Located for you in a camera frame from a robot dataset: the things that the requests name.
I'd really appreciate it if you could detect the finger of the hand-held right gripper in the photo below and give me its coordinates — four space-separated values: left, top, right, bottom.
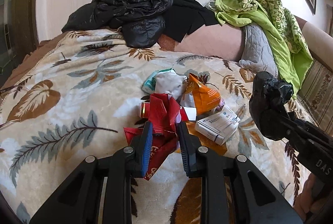
280 107 326 136
268 110 313 152

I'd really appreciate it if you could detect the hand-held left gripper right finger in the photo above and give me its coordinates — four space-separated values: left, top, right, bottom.
177 122 303 224

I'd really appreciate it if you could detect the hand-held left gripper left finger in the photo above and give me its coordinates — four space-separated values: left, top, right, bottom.
29 121 154 224

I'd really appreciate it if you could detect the red printed snack bag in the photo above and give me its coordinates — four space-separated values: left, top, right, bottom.
123 126 180 181

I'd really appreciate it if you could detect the orange wrapper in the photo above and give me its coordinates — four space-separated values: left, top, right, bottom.
186 121 228 156

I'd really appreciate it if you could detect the red white paper card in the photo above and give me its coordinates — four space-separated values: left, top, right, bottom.
179 106 197 122

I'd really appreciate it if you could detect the black plastic bag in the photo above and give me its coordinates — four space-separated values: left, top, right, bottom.
249 71 294 141

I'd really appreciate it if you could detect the red wrapper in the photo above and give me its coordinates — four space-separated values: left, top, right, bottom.
147 93 183 136

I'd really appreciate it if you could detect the white medicine box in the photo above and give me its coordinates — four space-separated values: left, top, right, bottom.
195 105 241 146

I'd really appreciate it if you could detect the orange snack bag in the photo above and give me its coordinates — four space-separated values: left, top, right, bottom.
182 73 221 115

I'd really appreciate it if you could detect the white paper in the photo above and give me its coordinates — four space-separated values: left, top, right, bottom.
155 69 188 102

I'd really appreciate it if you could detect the person's right hand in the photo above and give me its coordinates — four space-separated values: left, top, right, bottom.
296 172 323 217

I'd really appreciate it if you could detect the beige patterned sofa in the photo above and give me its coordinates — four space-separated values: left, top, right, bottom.
294 15 333 133

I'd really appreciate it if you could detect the teal tissue packet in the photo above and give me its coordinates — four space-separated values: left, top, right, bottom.
142 70 160 93

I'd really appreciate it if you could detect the grey quilted pillow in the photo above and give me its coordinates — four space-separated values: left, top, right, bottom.
238 23 279 79

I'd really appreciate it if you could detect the leaf print blanket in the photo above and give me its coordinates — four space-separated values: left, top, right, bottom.
0 29 313 224

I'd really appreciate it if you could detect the pink bed sheet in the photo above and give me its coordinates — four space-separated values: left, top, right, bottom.
159 24 246 62

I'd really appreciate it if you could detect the green patterned blanket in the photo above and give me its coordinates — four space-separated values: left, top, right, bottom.
214 0 314 96

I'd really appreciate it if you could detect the black cloth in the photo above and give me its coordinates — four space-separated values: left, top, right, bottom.
157 0 219 43

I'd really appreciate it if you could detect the black puffer jacket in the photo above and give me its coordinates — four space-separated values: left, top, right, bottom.
62 0 175 48

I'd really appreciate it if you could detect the dark wooden door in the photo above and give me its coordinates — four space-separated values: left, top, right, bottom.
0 0 45 84

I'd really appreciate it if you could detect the white cable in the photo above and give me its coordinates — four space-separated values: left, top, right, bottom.
0 118 28 130

